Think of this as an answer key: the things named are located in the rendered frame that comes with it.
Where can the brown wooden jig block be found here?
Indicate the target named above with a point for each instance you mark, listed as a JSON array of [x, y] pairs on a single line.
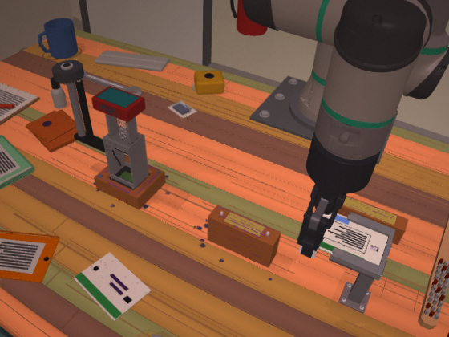
[[242, 238]]

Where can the orange ink pad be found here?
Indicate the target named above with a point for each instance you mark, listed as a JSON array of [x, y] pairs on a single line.
[[52, 130]]

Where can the blue mug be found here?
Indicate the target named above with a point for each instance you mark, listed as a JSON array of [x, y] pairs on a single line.
[[61, 38]]

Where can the yellow box with black hole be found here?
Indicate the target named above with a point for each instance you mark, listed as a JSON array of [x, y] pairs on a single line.
[[209, 83]]

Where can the orange tag with paper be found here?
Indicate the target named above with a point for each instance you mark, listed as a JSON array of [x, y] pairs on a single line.
[[24, 256]]

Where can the grey tag holder on post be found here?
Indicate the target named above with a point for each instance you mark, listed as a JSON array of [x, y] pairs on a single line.
[[364, 277]]

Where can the white card with green stripe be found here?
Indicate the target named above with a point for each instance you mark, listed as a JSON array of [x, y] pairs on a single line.
[[112, 284]]

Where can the black and grey post stand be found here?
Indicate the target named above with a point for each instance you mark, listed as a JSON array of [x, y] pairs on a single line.
[[80, 112]]

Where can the brown clipboard with paper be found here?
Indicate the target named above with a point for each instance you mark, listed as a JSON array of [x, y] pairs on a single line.
[[14, 100]]

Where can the small grey square chip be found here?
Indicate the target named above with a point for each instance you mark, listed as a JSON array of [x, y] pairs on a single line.
[[182, 108]]

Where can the red fire extinguisher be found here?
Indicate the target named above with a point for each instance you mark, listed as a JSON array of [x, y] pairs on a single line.
[[249, 19]]

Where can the black toothed round knob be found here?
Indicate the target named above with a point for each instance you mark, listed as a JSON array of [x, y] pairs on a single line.
[[68, 69]]

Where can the grey bolted base plate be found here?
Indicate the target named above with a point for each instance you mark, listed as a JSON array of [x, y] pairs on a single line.
[[277, 101]]

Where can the grey flat bar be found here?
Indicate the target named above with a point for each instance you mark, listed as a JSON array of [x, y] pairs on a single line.
[[132, 60]]

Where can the white label with green stripe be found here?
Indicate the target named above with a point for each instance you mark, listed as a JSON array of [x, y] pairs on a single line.
[[357, 242]]

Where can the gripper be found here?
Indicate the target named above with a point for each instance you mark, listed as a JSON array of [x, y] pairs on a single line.
[[342, 168]]

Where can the red and teal date stamp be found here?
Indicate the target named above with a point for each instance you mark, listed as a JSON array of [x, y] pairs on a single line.
[[122, 147]]

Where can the green clipboard with paper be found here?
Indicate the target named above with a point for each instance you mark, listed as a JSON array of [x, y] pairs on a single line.
[[14, 165]]

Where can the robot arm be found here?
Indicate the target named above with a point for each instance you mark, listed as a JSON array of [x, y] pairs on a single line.
[[357, 87]]

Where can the grey upright post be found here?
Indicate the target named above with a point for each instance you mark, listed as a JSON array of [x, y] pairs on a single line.
[[207, 31], [84, 15]]

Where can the red pen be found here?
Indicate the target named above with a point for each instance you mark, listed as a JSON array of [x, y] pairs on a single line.
[[6, 105]]

